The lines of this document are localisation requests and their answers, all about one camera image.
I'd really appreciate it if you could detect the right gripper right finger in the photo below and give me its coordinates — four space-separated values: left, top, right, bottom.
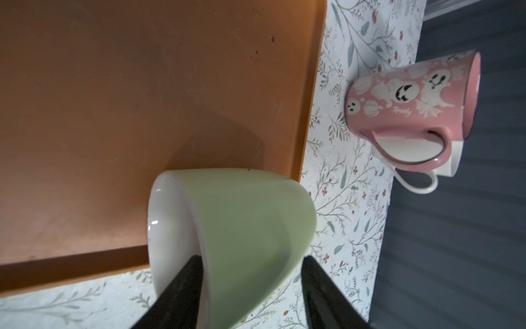
301 256 371 329

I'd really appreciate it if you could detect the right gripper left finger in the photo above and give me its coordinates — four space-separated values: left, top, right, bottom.
133 255 204 329

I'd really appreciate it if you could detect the light green mug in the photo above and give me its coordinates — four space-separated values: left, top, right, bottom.
147 169 316 328

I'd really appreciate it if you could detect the white cream mug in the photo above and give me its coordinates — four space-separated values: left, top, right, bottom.
373 137 464 195

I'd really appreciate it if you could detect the pink patterned mug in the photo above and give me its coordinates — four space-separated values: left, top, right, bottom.
344 49 482 173

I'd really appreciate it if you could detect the orange plastic tray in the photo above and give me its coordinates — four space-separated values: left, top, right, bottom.
1 1 327 297

